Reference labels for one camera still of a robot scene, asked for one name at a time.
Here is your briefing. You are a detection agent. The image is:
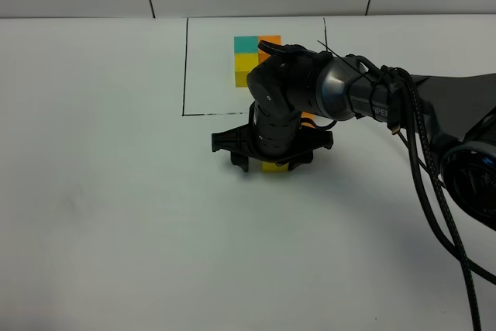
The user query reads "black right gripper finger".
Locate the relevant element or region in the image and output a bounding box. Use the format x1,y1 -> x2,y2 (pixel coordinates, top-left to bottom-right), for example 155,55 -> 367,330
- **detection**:
288,151 -> 314,171
230,152 -> 249,172

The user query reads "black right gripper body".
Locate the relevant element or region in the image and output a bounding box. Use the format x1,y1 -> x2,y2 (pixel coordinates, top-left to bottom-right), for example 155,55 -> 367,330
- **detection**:
212,102 -> 333,163

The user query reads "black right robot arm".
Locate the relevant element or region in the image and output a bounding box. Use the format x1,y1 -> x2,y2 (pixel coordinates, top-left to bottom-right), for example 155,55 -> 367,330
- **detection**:
212,41 -> 495,228

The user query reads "yellow template cube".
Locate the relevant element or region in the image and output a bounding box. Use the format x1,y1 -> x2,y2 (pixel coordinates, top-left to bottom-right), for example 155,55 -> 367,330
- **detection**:
234,53 -> 259,88

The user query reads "orange template cube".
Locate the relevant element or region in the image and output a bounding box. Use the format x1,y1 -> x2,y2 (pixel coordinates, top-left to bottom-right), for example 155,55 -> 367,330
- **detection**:
257,35 -> 281,64

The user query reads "teal template cube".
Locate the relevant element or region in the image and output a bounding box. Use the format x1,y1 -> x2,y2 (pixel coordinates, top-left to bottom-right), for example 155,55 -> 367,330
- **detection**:
234,36 -> 259,54

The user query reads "black braided right cable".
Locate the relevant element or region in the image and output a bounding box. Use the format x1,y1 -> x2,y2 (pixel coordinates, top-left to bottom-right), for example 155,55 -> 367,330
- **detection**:
381,65 -> 496,331

